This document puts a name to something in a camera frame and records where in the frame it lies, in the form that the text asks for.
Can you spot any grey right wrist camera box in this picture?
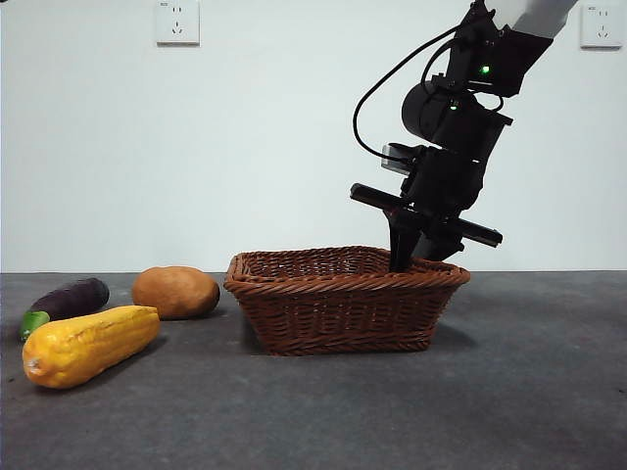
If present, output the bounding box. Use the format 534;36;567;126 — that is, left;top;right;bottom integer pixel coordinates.
380;142;417;176

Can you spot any brown potato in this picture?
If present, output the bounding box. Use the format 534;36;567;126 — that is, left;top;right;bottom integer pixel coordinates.
131;265;220;321

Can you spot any yellow corn cob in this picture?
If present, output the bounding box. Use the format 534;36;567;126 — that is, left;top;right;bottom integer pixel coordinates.
22;305;162;391

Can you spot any brown wicker basket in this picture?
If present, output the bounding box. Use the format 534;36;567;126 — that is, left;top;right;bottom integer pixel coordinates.
223;245;471;357

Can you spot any purple eggplant with green stem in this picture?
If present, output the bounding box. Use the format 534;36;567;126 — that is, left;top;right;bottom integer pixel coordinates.
19;277;111;343

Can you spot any white wall socket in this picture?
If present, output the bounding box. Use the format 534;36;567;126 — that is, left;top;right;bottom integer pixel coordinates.
156;0;201;48
579;5;616;50

